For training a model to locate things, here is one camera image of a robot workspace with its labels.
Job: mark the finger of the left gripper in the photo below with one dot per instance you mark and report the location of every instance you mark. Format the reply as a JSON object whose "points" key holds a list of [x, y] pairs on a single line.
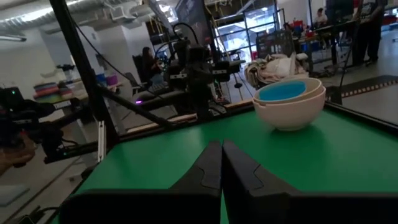
{"points": [[193, 88], [207, 88]]}

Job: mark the black frame post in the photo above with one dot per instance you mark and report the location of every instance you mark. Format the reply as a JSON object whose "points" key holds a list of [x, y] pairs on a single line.
{"points": [[82, 65]]}

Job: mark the orange bowl with blue inside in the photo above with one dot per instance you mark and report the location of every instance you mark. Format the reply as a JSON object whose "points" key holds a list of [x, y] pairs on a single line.
{"points": [[281, 91]]}

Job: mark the black office chair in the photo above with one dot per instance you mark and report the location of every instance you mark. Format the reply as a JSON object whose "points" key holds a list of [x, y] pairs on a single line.
{"points": [[135, 82]]}

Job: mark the blue container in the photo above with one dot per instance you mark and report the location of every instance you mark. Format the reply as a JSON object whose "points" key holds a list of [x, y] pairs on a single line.
{"points": [[100, 79]]}

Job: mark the black diagonal frame strut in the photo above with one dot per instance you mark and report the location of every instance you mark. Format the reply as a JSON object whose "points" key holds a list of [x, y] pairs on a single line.
{"points": [[136, 107]]}

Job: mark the cream bowl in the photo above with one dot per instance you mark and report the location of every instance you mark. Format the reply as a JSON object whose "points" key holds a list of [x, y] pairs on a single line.
{"points": [[313, 87]]}

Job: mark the ceiling tube lamp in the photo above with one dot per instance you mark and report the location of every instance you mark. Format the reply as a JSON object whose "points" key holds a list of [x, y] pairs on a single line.
{"points": [[12, 38]]}

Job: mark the aluminium bracket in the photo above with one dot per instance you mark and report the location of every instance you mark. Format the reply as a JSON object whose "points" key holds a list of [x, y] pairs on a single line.
{"points": [[101, 141]]}

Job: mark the black mat with yellow dots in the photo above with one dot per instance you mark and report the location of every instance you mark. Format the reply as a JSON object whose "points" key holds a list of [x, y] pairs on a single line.
{"points": [[370, 87]]}

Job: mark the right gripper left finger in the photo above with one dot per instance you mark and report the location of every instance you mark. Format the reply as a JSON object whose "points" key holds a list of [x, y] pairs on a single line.
{"points": [[186, 205]]}

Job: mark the large white bowl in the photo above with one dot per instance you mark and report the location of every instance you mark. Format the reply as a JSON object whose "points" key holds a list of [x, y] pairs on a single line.
{"points": [[289, 118]]}

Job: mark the pile of beige cloths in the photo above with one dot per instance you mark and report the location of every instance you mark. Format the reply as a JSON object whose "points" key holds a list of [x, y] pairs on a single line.
{"points": [[273, 70]]}

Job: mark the stack of coloured mats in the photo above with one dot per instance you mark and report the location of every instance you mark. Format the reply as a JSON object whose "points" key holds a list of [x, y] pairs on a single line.
{"points": [[51, 91]]}

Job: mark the purple container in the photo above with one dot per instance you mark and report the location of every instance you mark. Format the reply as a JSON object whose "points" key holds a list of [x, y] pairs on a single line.
{"points": [[112, 80]]}

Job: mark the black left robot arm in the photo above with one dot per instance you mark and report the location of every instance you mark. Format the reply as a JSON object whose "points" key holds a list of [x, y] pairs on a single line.
{"points": [[203, 112]]}

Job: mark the dark hanging banner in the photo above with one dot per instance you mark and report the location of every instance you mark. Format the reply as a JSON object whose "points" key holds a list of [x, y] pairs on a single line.
{"points": [[194, 18]]}

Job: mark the cluttered work table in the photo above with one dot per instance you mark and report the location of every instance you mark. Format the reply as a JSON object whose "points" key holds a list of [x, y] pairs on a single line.
{"points": [[326, 40]]}

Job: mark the black control device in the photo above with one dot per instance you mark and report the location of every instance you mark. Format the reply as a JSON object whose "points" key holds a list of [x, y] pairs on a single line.
{"points": [[25, 121]]}

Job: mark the person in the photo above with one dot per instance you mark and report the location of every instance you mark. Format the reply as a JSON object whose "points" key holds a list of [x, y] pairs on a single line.
{"points": [[150, 67], [370, 31], [320, 17]]}

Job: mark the person's hand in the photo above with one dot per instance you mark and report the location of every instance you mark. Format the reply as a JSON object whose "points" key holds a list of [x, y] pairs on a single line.
{"points": [[15, 155]]}

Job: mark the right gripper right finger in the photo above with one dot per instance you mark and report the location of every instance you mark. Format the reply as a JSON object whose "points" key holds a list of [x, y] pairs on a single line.
{"points": [[264, 208]]}

